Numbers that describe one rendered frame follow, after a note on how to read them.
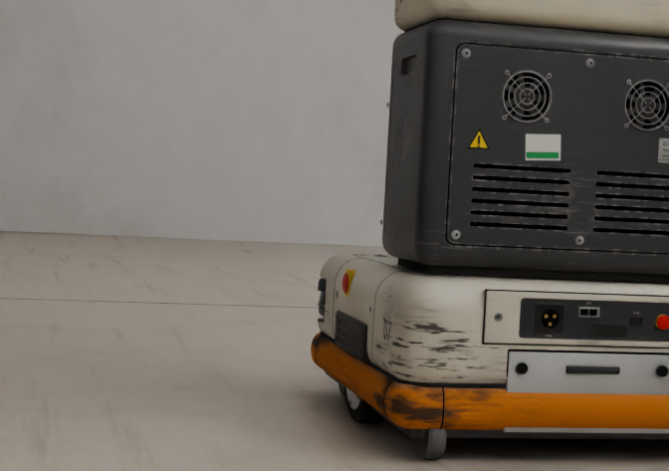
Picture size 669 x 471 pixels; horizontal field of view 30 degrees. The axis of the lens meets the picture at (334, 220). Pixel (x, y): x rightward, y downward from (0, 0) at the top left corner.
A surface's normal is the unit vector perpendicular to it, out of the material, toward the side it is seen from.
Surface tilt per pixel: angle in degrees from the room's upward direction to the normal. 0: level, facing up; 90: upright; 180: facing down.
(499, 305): 90
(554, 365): 90
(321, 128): 90
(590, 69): 90
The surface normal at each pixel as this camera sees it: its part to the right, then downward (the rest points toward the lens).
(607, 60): 0.22, 0.04
